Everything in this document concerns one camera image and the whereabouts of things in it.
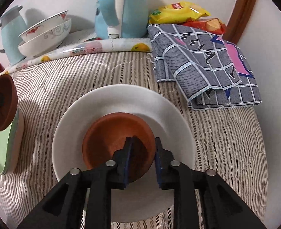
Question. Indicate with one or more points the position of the blue and red patterned bowl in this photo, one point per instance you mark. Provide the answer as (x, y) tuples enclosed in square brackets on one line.
[(42, 31)]

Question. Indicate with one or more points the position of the orange snack bag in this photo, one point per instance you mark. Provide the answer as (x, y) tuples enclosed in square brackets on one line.
[(209, 26)]

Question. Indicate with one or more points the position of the large white floral bowl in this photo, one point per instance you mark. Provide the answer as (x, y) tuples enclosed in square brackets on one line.
[(47, 46)]

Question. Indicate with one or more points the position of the striped quilted table cover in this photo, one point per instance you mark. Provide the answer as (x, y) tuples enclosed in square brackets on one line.
[(214, 148)]

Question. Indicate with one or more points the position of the brown wooden door frame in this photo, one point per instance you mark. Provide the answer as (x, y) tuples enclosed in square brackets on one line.
[(243, 9)]

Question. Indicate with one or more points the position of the plain white bowl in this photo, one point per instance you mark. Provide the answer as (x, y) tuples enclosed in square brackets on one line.
[(131, 100)]

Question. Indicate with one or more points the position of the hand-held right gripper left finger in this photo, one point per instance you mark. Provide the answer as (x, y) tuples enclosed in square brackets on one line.
[(128, 159)]

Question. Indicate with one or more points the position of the light blue electric kettle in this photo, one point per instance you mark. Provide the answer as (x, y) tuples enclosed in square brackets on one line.
[(135, 9)]

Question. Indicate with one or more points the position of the grey checked cloth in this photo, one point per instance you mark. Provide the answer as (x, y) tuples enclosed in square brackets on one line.
[(190, 57)]

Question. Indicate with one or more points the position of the yellow snack bag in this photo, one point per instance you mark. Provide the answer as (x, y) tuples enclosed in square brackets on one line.
[(178, 14)]

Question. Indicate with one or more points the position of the light blue thermos jug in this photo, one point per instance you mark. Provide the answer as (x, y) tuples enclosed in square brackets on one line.
[(11, 40)]

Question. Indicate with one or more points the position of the small brown bowl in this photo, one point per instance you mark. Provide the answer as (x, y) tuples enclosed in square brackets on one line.
[(6, 114), (107, 136)]

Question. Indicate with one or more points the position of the fruit print table mat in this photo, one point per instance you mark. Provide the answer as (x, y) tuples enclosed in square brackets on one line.
[(107, 46)]

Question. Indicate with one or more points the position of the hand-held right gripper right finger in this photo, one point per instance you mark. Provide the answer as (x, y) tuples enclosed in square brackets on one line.
[(157, 164)]

